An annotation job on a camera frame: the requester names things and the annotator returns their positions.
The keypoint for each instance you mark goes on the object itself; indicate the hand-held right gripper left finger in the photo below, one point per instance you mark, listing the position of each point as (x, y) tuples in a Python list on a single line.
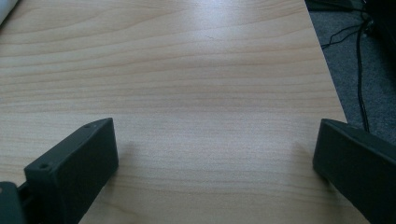
[(73, 171)]

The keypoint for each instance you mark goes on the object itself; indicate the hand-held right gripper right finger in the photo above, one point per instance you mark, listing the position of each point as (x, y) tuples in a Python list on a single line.
[(358, 165)]

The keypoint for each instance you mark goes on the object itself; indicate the white object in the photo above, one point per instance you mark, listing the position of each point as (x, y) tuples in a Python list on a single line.
[(7, 8)]

